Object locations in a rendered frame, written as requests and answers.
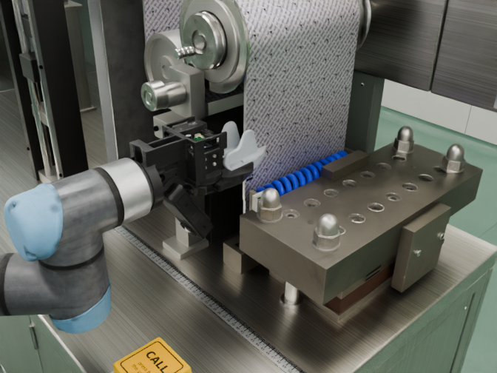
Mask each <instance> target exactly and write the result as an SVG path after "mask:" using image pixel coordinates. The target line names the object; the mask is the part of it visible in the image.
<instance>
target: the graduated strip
mask: <svg viewBox="0 0 497 373"><path fill-rule="evenodd" d="M114 230H115V231H116V232H117V233H118V234H119V235H121V236H122V237H123V238H124V239H126V240H127V241H128V242H129V243H131V244H132V245H133V246H134V247H135V248H136V249H137V250H138V251H140V252H141V253H142V254H143V255H145V256H146V257H147V258H148V259H150V261H151V262H153V263H154V264H155V265H156V266H158V267H159V268H160V269H161V270H163V271H164V272H165V273H166V274H167V275H168V276H169V277H171V278H172V279H173V280H174V281H175V282H177V283H178V284H179V285H180V286H182V287H183V288H184V289H185V290H186V291H187V292H188V293H190V294H191V295H192V296H193V297H194V298H196V299H197V300H198V301H200V302H201V303H202V304H203V305H204V306H205V307H206V308H207V309H209V310H210V311H211V312H212V313H214V314H215V315H216V316H217V317H219V318H220V319H221V320H222V321H223V322H224V323H225V324H227V325H228V326H229V327H230V328H231V329H233V330H234V331H235V332H236V333H238V334H239V336H241V337H242V338H243V339H244V340H246V341H247V342H248V343H250V344H251V345H252V346H253V347H254V348H255V349H256V350H257V351H259V352H260V353H261V354H262V355H264V356H265V357H266V358H267V359H269V360H270V361H271V362H272V363H273V364H274V365H275V366H276V367H278V368H279V369H280V370H281V371H283V372H284V373H307V372H306V371H305V370H304V369H302V368H301V367H300V366H298V365H297V364H296V363H295V362H294V361H293V360H291V359H290V358H289V357H287V356H286V355H285V354H283V353H282V352H281V351H280V350H279V349H278V348H276V347H275V346H274V345H272V344H271V343H270V342H269V341H267V340H266V339H265V338H264V337H263V336H262V335H260V334H259V333H258V332H256V331H255V330H254V329H253V328H251V327H250V326H249V325H248V324H247V323H245V322H244V321H243V320H241V319H240V318H239V317H238V316H236V314H235V313H233V312H232V311H231V310H229V309H228V308H227V307H225V306H224V305H223V304H222V303H221V302H220V301H218V300H217V299H216V298H214V297H213V296H212V295H210V294H209V293H208V292H207V291H206V290H205V289H203V288H202V287H201V286H200V285H198V284H197V283H196V282H194V281H193V280H192V279H191V278H190V277H189V276H187V275H186V274H185V273H184V272H182V271H181V270H180V269H178V268H177V267H176V266H175V265H174V264H173V263H171V262H170V261H168V260H167V259H166V258H165V257H164V256H162V254H160V253H159V252H158V251H156V250H155V249H154V248H152V247H151V246H150V245H149V244H148V243H147V242H146V241H144V240H143V239H142V238H140V237H139V236H138V235H136V234H135V233H134V232H133V231H132V230H131V229H129V228H128V227H127V226H125V225H122V226H118V227H116V228H114Z"/></svg>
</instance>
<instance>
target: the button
mask: <svg viewBox="0 0 497 373"><path fill-rule="evenodd" d="M113 369H114V373H192V370H191V367H190V366H189V365H188V364H187V363H186V362H185V361H184V360H183V359H182V358H181V357H180V356H179V355H178V354H177V353H176V352H175V351H174V350H173V349H172V348H171V347H170V346H169V345H168V344H166V343H165V342H164V341H163V340H162V339H161V338H160V337H157V338H156V339H154V340H153V341H151V342H149V343H147V344H146V345H144V346H142V347H140V348H139V349H137V350H135V351H134V352H132V353H131V354H128V355H127V356H126V357H123V358H122V359H120V360H119V361H117V362H115V363H114V364H113Z"/></svg>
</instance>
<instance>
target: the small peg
mask: <svg viewBox="0 0 497 373"><path fill-rule="evenodd" d="M194 55H195V49H194V47H193V46H188V47H181V48H178V49H175V50H174V57H175V58H176V59H182V58H188V57H190V56H194Z"/></svg>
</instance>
